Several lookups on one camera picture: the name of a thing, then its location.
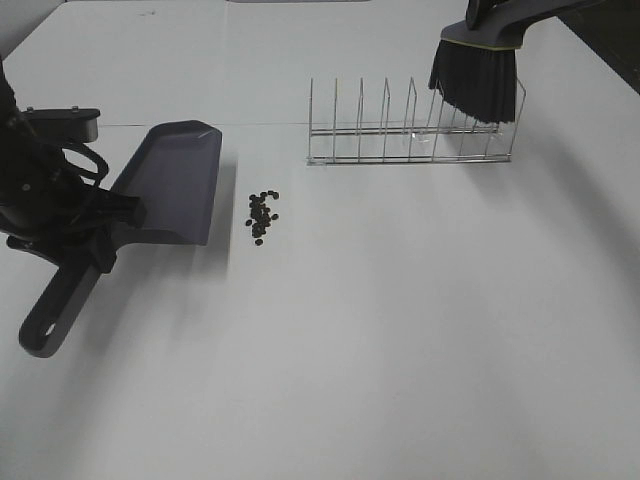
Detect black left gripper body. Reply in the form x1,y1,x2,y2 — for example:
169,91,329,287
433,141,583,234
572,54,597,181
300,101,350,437
1,139,111,264

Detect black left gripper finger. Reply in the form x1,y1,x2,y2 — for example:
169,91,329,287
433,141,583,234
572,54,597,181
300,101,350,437
86,226,117,274
92,189,146,225

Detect grey plastic dustpan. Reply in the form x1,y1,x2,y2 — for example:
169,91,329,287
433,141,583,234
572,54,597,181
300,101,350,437
19,120,222,358

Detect pile of coffee beans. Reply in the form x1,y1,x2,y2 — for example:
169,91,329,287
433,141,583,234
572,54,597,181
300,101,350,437
244,190,280,246

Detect grey hand brush black bristles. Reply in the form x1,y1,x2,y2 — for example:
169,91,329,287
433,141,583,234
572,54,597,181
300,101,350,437
428,0,594,124

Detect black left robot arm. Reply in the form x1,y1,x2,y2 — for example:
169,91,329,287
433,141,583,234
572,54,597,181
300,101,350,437
1,79,144,273

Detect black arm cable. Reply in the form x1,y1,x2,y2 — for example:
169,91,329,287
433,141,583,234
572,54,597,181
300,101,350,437
59,140,111,187

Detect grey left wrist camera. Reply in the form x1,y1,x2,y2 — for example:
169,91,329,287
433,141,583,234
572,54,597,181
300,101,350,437
22,106,101,143

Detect metal wire dish rack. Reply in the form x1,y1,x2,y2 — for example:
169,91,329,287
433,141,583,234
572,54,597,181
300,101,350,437
306,79,527,166

